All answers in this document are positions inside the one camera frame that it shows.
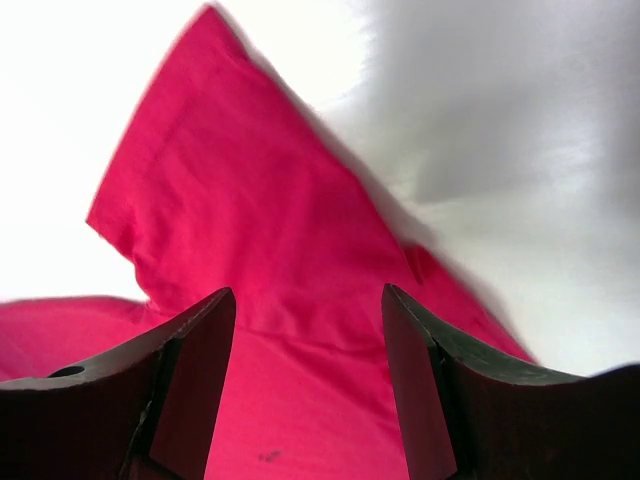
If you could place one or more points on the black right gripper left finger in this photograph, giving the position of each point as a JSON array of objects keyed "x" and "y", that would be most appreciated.
[{"x": 145, "y": 409}]

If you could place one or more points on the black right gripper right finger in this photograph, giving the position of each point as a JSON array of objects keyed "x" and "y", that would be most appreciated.
[{"x": 469, "y": 411}]

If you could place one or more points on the pink t-shirt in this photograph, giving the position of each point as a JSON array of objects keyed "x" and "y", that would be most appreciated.
[{"x": 219, "y": 181}]

